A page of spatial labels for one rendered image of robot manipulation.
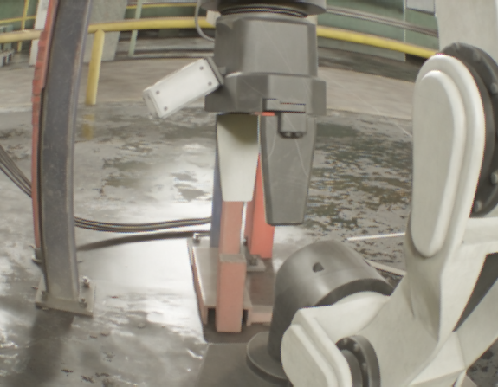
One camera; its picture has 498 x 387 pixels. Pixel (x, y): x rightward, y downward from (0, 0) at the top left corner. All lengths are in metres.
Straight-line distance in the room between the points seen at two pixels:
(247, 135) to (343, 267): 0.38
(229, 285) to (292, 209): 0.94
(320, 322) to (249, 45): 0.43
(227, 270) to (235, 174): 0.83
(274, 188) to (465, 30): 0.22
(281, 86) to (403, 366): 0.32
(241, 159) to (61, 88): 0.83
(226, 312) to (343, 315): 0.62
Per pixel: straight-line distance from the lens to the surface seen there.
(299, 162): 0.39
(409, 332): 0.59
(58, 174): 1.32
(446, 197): 0.45
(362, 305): 0.77
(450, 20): 0.52
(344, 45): 9.17
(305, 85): 0.39
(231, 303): 1.35
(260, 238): 1.77
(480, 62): 0.46
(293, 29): 0.41
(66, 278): 1.40
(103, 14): 6.22
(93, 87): 3.78
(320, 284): 0.83
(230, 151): 0.49
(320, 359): 0.69
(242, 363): 0.95
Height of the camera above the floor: 0.68
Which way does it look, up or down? 17 degrees down
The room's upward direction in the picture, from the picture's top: 5 degrees clockwise
